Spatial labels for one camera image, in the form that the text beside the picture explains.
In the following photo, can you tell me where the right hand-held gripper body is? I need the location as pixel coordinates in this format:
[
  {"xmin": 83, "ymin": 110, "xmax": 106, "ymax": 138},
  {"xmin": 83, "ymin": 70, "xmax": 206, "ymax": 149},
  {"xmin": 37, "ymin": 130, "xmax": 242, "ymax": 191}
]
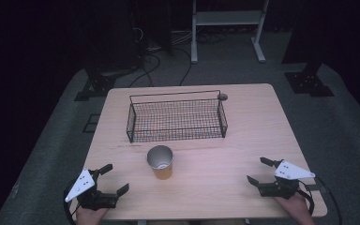
[{"xmin": 258, "ymin": 159, "xmax": 316, "ymax": 201}]

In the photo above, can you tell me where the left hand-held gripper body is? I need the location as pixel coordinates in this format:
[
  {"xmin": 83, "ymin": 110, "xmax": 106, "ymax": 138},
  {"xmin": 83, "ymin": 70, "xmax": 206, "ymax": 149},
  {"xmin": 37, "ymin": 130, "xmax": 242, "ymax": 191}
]
[{"xmin": 64, "ymin": 168, "xmax": 119, "ymax": 211}]

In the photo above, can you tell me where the metal cup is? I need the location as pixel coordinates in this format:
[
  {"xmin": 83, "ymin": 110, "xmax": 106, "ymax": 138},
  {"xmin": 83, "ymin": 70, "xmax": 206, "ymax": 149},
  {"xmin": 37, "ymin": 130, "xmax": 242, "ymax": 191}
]
[{"xmin": 146, "ymin": 144, "xmax": 174, "ymax": 181}]

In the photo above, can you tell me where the black wire basket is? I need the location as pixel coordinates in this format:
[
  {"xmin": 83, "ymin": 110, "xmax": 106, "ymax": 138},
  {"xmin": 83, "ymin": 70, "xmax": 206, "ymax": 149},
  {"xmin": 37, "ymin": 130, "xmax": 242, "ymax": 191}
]
[{"xmin": 126, "ymin": 89, "xmax": 229, "ymax": 144}]

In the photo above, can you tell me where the person's left hand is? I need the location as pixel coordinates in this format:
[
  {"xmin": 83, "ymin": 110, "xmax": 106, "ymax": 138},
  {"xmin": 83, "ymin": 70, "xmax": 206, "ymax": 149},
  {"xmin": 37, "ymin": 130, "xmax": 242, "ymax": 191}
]
[{"xmin": 75, "ymin": 206, "xmax": 111, "ymax": 225}]

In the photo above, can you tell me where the person's right hand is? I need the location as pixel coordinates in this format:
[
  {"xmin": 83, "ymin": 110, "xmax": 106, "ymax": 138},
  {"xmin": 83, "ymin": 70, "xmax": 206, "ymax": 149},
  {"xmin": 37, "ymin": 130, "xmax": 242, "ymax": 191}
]
[{"xmin": 274, "ymin": 192, "xmax": 317, "ymax": 225}]

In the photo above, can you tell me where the black stand base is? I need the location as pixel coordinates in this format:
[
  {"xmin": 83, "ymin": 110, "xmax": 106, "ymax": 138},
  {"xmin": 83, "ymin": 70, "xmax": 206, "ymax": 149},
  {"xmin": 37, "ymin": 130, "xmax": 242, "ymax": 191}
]
[
  {"xmin": 73, "ymin": 59, "xmax": 139, "ymax": 102},
  {"xmin": 283, "ymin": 59, "xmax": 336, "ymax": 98}
]

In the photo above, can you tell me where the white metal stand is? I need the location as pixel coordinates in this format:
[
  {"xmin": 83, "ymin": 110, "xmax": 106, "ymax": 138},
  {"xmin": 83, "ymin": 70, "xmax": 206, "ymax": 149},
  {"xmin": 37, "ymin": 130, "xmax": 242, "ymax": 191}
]
[{"xmin": 190, "ymin": 0, "xmax": 270, "ymax": 65}]

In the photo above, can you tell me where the black rectangular floor frame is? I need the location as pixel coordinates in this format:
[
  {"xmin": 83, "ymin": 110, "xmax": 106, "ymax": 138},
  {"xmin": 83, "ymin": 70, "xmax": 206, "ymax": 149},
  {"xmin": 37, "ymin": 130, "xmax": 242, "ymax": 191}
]
[{"xmin": 82, "ymin": 113, "xmax": 101, "ymax": 134}]

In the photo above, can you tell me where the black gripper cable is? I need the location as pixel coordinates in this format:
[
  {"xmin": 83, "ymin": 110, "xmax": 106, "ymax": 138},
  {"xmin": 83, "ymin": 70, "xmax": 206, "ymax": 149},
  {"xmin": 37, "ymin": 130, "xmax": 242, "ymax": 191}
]
[{"xmin": 296, "ymin": 173, "xmax": 344, "ymax": 225}]

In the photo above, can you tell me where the black floor cable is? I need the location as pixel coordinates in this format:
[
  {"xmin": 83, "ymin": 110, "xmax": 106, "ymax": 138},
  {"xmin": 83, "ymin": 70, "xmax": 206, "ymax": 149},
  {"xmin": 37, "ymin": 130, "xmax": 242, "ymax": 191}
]
[
  {"xmin": 127, "ymin": 52, "xmax": 162, "ymax": 89},
  {"xmin": 172, "ymin": 46, "xmax": 193, "ymax": 87}
]

